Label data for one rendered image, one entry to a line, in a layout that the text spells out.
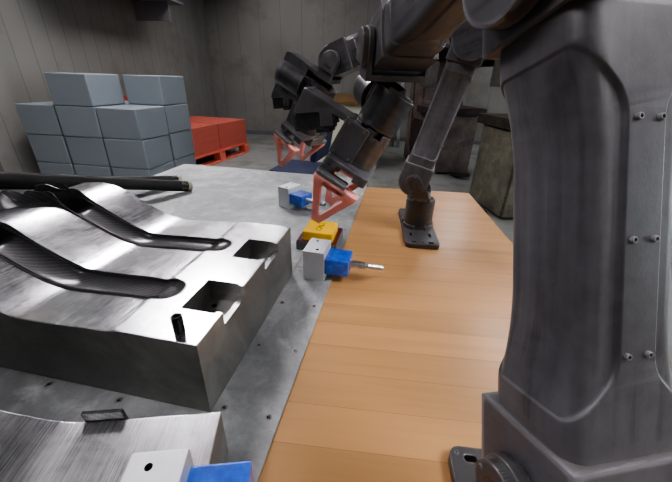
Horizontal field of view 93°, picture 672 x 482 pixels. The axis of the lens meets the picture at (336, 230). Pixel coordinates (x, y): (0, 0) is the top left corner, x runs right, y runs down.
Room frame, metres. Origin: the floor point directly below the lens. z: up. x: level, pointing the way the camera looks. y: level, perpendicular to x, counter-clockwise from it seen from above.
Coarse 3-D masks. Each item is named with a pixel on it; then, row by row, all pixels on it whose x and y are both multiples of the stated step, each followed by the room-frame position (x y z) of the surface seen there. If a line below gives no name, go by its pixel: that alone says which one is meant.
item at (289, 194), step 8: (288, 184) 0.80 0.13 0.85; (296, 184) 0.81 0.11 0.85; (280, 192) 0.78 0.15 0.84; (288, 192) 0.77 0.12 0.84; (296, 192) 0.78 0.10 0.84; (304, 192) 0.78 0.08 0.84; (280, 200) 0.78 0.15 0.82; (288, 200) 0.77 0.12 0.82; (296, 200) 0.76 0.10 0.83; (304, 200) 0.76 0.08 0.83; (288, 208) 0.77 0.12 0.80
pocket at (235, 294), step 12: (204, 288) 0.30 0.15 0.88; (216, 288) 0.31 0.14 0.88; (228, 288) 0.31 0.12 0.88; (240, 288) 0.30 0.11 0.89; (192, 300) 0.28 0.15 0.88; (204, 300) 0.30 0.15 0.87; (216, 300) 0.31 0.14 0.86; (228, 300) 0.31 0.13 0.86; (240, 300) 0.29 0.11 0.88; (228, 312) 0.27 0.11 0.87
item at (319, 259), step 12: (312, 240) 0.49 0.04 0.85; (324, 240) 0.49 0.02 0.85; (312, 252) 0.45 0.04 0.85; (324, 252) 0.45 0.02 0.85; (336, 252) 0.47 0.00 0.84; (348, 252) 0.48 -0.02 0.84; (312, 264) 0.45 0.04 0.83; (324, 264) 0.45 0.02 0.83; (336, 264) 0.44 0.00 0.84; (348, 264) 0.44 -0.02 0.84; (360, 264) 0.45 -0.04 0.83; (312, 276) 0.45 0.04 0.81; (324, 276) 0.45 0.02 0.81
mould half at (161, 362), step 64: (128, 192) 0.51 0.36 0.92; (64, 256) 0.34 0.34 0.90; (128, 256) 0.37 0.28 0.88; (192, 256) 0.37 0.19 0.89; (0, 320) 0.25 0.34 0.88; (64, 320) 0.24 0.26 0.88; (128, 320) 0.24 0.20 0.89; (192, 320) 0.24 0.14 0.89; (256, 320) 0.32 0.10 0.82; (128, 384) 0.23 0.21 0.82; (192, 384) 0.21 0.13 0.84
